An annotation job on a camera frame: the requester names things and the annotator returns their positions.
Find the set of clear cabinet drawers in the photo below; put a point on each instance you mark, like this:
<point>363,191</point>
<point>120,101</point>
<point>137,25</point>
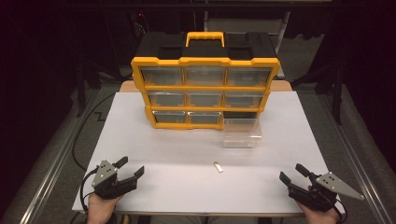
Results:
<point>162,76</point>

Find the yellow black storage cabinet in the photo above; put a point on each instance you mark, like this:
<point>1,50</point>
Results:
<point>205,46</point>

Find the person's right hand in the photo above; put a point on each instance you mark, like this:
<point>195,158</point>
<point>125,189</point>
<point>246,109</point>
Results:
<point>320,217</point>

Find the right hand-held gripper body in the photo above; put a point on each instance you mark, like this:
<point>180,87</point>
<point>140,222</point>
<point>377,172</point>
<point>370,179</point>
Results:
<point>336,186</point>

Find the black stand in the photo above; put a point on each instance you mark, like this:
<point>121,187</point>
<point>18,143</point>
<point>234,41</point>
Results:
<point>81,87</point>

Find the small metal piece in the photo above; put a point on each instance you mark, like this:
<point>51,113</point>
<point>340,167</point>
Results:
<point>218,167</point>

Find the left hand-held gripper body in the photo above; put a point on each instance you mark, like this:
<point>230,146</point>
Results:
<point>105,174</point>

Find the clear plastic storage drawer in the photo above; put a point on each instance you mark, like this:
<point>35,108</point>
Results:
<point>241,137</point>

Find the aluminium frame rail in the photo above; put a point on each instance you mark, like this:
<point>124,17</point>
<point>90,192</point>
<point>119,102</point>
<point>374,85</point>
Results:
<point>49,183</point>
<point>358,161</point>

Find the white table board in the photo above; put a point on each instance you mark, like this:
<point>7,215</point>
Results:
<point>174,186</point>

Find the person's left hand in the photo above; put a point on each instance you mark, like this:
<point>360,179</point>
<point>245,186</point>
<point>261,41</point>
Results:
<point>99,210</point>

